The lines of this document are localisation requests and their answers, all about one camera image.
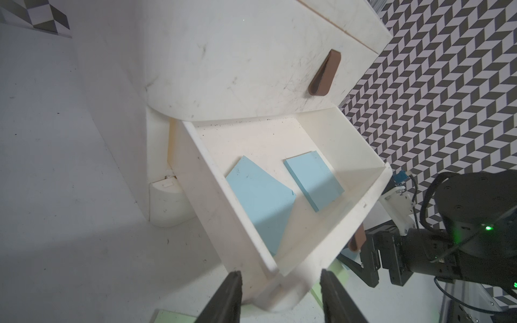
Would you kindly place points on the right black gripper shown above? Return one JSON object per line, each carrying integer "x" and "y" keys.
{"x": 382, "y": 250}

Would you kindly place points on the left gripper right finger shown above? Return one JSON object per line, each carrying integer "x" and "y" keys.
{"x": 338, "y": 305}

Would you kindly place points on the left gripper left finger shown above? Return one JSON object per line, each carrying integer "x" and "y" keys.
{"x": 225, "y": 304}

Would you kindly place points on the green sticky note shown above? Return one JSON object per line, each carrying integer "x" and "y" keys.
{"x": 341, "y": 273}
{"x": 164, "y": 316}

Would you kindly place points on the brown drawer handle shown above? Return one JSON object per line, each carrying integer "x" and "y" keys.
{"x": 322, "y": 81}
{"x": 357, "y": 240}

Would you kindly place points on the blue sticky note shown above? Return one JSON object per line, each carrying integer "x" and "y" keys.
{"x": 267, "y": 202}
{"x": 314, "y": 178}

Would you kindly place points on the blue sticky note top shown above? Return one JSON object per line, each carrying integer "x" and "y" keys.
{"x": 267, "y": 202}

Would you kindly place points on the white drawer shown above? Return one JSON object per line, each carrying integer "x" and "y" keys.
{"x": 202, "y": 154}

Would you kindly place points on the brown top drawer handle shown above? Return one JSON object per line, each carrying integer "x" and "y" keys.
{"x": 322, "y": 81}

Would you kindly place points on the white drawer cabinet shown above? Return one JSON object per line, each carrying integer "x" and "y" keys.
{"x": 144, "y": 63}

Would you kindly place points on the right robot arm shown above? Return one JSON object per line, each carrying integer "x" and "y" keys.
{"x": 467, "y": 233}

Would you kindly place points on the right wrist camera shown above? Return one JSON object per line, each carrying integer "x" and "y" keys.
{"x": 398, "y": 202}

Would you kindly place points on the aluminium front rail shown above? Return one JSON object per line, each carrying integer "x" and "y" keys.
{"x": 474, "y": 302}

